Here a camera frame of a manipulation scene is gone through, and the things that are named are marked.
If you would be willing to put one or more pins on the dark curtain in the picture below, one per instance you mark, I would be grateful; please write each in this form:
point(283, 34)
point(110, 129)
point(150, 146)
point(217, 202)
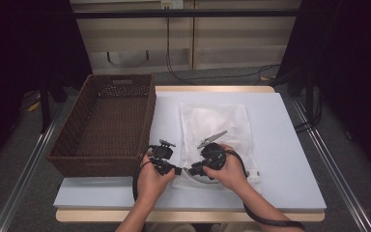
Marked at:
point(351, 64)
point(19, 48)

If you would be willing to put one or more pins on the person's left hand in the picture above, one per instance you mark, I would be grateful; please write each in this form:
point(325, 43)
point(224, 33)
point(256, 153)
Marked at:
point(151, 187)

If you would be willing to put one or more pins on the white cloth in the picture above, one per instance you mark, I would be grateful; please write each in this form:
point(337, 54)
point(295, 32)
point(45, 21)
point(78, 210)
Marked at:
point(206, 122)

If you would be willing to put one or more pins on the person's right hand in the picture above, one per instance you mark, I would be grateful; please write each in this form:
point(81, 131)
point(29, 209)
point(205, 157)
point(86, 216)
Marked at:
point(233, 174)

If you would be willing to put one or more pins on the yellow floor tape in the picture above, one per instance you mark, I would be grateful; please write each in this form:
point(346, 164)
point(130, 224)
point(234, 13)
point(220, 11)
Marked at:
point(34, 106)

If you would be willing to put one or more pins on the black metal stand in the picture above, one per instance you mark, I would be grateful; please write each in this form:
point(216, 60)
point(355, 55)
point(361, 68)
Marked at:
point(309, 96)
point(45, 106)

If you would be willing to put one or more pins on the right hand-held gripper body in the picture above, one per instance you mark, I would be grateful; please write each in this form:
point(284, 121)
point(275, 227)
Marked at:
point(214, 158)

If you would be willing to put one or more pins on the light wooden table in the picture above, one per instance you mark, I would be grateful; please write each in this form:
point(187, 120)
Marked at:
point(87, 216)

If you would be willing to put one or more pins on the black wall bracket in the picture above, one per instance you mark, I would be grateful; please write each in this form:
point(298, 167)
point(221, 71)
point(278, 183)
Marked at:
point(108, 57)
point(147, 55)

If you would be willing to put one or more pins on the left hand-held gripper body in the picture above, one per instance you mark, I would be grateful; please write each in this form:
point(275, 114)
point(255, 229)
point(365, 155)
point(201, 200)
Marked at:
point(161, 153)

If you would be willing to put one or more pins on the black horizontal bar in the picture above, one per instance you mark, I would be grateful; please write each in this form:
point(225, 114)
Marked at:
point(206, 13)

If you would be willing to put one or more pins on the metal floor rail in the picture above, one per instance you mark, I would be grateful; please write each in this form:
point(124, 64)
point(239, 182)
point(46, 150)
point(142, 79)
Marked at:
point(22, 180)
point(331, 161)

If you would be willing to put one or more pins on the white mesh laundry bag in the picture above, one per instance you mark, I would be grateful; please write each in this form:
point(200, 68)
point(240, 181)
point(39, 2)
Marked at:
point(244, 161)

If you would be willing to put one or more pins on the white wall outlet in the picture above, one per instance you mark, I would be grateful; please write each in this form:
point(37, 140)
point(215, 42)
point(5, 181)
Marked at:
point(172, 4)

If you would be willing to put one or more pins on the brown wicker basket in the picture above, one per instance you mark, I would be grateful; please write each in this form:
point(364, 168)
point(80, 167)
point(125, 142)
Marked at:
point(109, 129)

